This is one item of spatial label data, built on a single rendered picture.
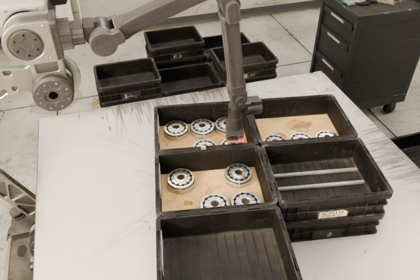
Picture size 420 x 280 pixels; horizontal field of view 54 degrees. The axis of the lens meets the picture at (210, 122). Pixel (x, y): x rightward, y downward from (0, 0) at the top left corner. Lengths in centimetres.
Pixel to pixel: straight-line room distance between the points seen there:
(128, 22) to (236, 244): 77
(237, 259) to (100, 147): 91
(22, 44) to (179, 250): 77
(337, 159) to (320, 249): 38
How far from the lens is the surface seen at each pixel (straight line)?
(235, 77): 142
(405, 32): 313
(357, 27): 285
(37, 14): 126
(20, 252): 228
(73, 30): 122
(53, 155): 200
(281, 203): 139
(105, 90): 259
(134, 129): 205
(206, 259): 137
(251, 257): 138
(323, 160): 172
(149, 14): 121
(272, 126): 184
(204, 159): 158
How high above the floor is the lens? 197
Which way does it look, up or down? 38 degrees down
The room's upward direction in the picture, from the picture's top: straight up
